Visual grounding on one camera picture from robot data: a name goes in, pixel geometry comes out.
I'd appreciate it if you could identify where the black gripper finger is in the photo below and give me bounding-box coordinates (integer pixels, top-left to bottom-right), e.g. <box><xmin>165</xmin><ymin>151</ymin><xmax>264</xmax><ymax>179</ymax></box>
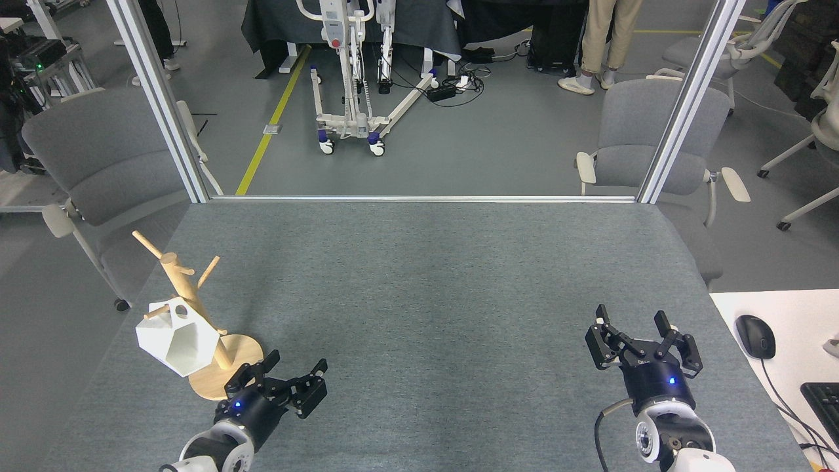
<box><xmin>224</xmin><ymin>349</ymin><xmax>282</xmax><ymax>398</ymax></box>
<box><xmin>653</xmin><ymin>310</ymin><xmax>704</xmax><ymax>380</ymax></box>
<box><xmin>281</xmin><ymin>358</ymin><xmax>329</xmax><ymax>420</ymax></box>
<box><xmin>584</xmin><ymin>304</ymin><xmax>634</xmax><ymax>372</ymax></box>

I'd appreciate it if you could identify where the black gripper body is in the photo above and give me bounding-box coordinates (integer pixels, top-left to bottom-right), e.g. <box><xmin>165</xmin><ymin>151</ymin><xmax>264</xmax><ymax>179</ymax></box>
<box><xmin>212</xmin><ymin>384</ymin><xmax>290</xmax><ymax>454</ymax></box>
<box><xmin>619</xmin><ymin>357</ymin><xmax>697</xmax><ymax>418</ymax></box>

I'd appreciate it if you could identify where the white hexagonal cup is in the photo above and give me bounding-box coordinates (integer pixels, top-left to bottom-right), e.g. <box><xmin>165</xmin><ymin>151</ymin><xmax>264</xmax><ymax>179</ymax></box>
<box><xmin>135</xmin><ymin>296</ymin><xmax>221</xmax><ymax>379</ymax></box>

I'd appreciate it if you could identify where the wooden cup rack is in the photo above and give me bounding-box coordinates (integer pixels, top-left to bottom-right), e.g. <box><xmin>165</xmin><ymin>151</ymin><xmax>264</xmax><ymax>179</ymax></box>
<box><xmin>132</xmin><ymin>229</ymin><xmax>265</xmax><ymax>402</ymax></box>

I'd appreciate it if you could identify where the black computer mouse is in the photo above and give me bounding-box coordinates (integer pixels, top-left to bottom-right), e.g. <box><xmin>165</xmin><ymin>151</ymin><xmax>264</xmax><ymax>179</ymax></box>
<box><xmin>734</xmin><ymin>314</ymin><xmax>777</xmax><ymax>361</ymax></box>

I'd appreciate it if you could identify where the black keyboard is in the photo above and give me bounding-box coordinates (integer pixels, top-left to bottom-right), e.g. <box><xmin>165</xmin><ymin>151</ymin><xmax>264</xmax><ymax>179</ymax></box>
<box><xmin>800</xmin><ymin>382</ymin><xmax>839</xmax><ymax>450</ymax></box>

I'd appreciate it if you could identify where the grey padded chair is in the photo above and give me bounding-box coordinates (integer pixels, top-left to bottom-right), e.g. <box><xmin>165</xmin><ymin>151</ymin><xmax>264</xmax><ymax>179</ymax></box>
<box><xmin>21</xmin><ymin>86</ymin><xmax>225</xmax><ymax>313</ymax></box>
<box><xmin>575</xmin><ymin>75</ymin><xmax>752</xmax><ymax>289</ymax></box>

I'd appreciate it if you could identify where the silver aluminium crossbar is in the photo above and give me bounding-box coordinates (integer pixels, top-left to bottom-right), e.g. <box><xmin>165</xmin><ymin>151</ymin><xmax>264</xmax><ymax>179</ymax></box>
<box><xmin>210</xmin><ymin>195</ymin><xmax>638</xmax><ymax>205</ymax></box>

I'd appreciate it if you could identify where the white mesh office chair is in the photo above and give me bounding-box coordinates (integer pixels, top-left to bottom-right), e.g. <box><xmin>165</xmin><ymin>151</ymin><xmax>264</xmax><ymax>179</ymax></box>
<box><xmin>654</xmin><ymin>0</ymin><xmax>808</xmax><ymax>116</ymax></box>
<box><xmin>757</xmin><ymin>59</ymin><xmax>839</xmax><ymax>231</ymax></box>

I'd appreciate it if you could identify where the white stand on wheels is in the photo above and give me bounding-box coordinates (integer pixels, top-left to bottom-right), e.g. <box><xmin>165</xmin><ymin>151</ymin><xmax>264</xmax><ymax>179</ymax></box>
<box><xmin>295</xmin><ymin>0</ymin><xmax>442</xmax><ymax>157</ymax></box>

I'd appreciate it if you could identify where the black case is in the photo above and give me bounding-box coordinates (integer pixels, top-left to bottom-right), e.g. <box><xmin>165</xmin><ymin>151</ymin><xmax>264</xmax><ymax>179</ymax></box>
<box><xmin>527</xmin><ymin>13</ymin><xmax>588</xmax><ymax>74</ymax></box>

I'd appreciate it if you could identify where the person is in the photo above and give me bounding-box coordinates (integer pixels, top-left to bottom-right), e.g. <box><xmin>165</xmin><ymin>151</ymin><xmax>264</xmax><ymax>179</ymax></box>
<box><xmin>133</xmin><ymin>0</ymin><xmax>182</xmax><ymax>86</ymax></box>
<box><xmin>557</xmin><ymin>0</ymin><xmax>645</xmax><ymax>97</ymax></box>

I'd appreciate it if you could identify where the black equipment cart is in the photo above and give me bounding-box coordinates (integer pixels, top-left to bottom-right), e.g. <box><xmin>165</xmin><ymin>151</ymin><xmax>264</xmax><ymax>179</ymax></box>
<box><xmin>0</xmin><ymin>0</ymin><xmax>99</xmax><ymax>175</ymax></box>

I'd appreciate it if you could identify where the dark cloth covered table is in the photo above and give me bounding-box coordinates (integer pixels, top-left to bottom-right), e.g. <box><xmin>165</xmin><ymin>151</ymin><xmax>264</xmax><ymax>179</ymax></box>
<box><xmin>241</xmin><ymin>0</ymin><xmax>463</xmax><ymax>80</ymax></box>

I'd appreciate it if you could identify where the black mouse cable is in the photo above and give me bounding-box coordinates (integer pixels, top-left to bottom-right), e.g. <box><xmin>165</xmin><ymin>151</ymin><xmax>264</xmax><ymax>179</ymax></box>
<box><xmin>759</xmin><ymin>357</ymin><xmax>839</xmax><ymax>462</ymax></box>

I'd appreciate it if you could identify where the silver aluminium post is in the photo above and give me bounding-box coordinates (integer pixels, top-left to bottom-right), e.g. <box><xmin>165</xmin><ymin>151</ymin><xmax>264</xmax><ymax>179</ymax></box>
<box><xmin>105</xmin><ymin>0</ymin><xmax>212</xmax><ymax>205</ymax></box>
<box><xmin>636</xmin><ymin>0</ymin><xmax>748</xmax><ymax>205</ymax></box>

